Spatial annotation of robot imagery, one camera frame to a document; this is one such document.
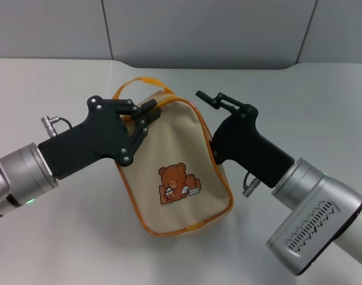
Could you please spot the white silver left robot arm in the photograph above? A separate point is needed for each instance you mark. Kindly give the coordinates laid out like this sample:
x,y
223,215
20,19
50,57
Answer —
x,y
26,169

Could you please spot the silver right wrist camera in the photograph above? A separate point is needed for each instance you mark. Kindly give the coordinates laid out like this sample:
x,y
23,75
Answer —
x,y
311,228

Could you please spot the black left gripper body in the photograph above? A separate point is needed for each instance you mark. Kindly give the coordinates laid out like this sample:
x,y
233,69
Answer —
x,y
94,139

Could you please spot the beige orange-trimmed bear food bag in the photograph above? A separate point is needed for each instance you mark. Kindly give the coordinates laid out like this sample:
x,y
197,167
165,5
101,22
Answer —
x,y
174,142

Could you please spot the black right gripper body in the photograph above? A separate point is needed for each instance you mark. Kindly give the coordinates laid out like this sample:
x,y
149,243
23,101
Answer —
x,y
246,145

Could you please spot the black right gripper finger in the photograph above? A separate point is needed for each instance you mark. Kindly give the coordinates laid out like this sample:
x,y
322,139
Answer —
x,y
228,102

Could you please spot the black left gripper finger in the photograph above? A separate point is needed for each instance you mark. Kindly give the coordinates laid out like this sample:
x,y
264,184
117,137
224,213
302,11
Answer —
x,y
136,109
140,132

